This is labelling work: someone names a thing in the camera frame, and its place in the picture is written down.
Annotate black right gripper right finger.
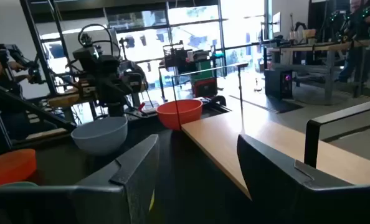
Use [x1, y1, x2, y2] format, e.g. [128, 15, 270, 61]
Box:
[237, 134, 370, 224]

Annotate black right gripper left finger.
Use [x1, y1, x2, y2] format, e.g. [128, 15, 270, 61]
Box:
[0, 134, 160, 224]

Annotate pale grey bowl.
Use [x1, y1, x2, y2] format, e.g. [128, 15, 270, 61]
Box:
[70, 116, 128, 156]

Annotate large red-orange bowl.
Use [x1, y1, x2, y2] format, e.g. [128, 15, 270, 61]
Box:
[156, 99, 204, 131]

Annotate teal bowl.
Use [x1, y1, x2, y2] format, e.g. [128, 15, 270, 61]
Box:
[0, 181, 39, 188]

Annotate small orange bowl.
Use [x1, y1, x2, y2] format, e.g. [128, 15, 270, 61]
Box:
[0, 148, 37, 188]

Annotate black table mat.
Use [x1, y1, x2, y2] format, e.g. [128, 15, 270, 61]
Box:
[29, 116, 254, 224]

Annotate black computer tower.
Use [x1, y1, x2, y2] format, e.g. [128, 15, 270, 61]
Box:
[263, 68, 294, 100]

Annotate red box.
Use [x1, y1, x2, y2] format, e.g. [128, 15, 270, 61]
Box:
[192, 77, 219, 98]

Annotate green box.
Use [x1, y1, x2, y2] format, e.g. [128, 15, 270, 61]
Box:
[190, 58, 214, 82]

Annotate wooden background work table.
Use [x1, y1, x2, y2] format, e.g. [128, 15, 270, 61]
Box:
[265, 39, 370, 105]

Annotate black wire basket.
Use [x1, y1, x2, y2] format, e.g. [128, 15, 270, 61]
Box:
[162, 43, 189, 71]

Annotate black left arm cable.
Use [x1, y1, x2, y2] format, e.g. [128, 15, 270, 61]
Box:
[77, 23, 115, 50]

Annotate wall-mounted monitor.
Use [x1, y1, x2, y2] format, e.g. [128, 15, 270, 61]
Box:
[272, 11, 282, 34]

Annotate black rig frame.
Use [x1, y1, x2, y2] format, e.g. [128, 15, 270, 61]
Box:
[0, 0, 80, 150]

